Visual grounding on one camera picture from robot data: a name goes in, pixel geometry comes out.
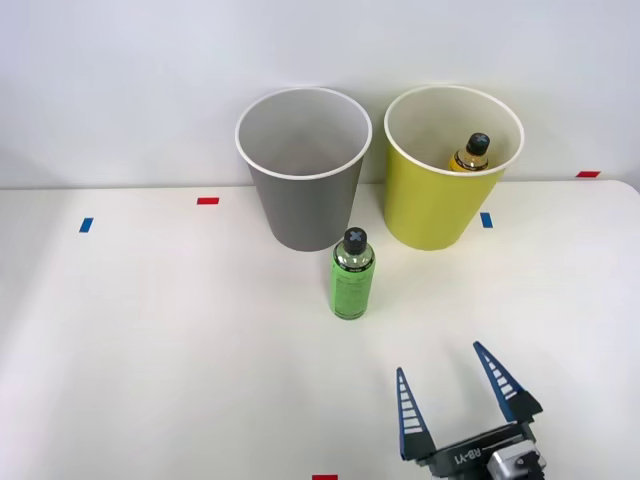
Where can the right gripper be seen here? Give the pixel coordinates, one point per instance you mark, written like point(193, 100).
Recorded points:
point(460, 457)

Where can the green bottle with black cap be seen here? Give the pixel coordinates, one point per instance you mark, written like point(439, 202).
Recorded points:
point(351, 285)

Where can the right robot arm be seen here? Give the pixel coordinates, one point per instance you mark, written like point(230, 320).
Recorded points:
point(512, 462)

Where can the yellow-green plastic waste bin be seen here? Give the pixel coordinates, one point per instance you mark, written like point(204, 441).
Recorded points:
point(430, 205)

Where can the yellow bottle with black cap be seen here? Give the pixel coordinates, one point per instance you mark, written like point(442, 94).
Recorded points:
point(469, 161)

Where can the grey plastic waste bin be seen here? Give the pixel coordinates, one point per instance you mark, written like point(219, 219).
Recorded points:
point(305, 210)

